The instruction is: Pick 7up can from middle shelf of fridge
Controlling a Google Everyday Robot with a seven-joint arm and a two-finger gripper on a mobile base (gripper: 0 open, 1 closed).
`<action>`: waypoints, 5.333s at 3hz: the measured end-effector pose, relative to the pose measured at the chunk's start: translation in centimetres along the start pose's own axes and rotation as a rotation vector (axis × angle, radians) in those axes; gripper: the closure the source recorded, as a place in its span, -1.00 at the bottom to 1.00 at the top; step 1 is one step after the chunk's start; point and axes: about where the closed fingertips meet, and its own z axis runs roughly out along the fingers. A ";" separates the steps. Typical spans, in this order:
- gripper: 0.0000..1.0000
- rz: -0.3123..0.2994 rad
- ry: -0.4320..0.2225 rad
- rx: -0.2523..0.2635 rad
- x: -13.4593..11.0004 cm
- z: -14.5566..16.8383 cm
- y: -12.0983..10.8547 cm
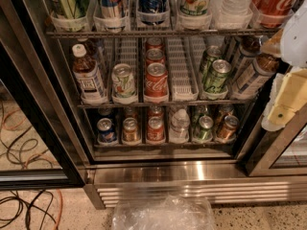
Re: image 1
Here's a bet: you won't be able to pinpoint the red coca-cola can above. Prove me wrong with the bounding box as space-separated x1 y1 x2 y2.
146 49 165 65
145 37 164 50
147 116 164 142
145 63 168 97

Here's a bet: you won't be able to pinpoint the brown soda can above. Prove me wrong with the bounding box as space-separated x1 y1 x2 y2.
123 117 140 142

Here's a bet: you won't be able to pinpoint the left iced tea bottle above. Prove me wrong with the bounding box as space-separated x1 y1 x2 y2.
72 44 105 100

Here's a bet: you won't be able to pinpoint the rear green soda can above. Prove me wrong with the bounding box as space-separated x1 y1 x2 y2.
200 45 222 77

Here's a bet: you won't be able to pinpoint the white 7up can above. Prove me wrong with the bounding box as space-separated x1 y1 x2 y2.
111 63 135 98

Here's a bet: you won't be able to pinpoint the top white bottle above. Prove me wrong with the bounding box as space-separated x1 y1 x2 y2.
213 0 257 17

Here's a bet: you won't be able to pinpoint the right front tea bottle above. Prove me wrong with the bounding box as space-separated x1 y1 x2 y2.
232 53 279 96

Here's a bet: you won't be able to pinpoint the clear water bottle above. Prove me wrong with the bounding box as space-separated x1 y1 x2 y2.
169 109 190 144

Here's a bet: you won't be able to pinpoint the front green soda can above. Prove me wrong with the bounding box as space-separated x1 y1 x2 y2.
203 59 231 94

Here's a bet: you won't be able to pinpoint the black floor cables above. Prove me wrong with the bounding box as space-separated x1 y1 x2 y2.
0 99 59 230

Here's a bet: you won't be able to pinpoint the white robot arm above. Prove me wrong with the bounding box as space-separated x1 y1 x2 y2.
261 0 307 131

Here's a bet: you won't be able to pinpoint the right rear tea bottle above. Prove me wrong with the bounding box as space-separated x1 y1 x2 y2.
231 35 262 81

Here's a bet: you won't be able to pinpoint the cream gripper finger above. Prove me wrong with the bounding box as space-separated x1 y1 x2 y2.
261 68 307 131
260 29 283 58

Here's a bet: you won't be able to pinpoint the glass fridge door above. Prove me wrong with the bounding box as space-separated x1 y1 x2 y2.
246 104 307 176
0 43 84 191

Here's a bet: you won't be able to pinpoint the stainless steel fridge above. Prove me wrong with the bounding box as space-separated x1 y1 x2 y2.
0 0 306 209

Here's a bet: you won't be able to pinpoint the orange floor cable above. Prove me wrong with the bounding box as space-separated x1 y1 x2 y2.
0 107 63 230

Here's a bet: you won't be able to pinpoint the left glass fridge door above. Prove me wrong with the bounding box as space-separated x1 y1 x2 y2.
0 43 84 191

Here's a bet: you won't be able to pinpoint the bottom red Coca-Cola can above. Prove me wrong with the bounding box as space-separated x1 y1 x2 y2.
147 116 164 142

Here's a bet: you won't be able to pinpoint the bottom orange soda can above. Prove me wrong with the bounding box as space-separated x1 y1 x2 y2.
216 115 239 140

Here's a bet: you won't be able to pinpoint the blue Pepsi can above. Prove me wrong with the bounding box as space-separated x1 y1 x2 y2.
97 118 117 143

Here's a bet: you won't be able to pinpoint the rear red Coca-Cola can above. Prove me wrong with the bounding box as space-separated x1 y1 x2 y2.
145 37 164 50

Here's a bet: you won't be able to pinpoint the top Coca-Cola can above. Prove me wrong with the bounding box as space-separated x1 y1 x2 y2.
252 0 295 28

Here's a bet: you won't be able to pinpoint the bottom green soda can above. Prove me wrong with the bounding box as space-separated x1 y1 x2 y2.
193 115 214 141

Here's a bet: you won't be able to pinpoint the front red Coca-Cola can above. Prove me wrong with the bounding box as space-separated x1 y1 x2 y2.
145 63 168 97

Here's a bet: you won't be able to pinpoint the green soda can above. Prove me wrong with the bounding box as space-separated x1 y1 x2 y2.
203 59 231 94
200 45 222 77
193 115 214 141

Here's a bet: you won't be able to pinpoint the clear plastic bag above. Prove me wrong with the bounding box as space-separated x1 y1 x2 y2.
111 195 216 230

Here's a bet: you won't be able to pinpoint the right glass fridge door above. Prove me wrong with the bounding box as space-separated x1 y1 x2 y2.
246 104 307 176

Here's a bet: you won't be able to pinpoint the top Red Bull can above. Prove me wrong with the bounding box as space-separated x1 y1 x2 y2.
101 0 126 18

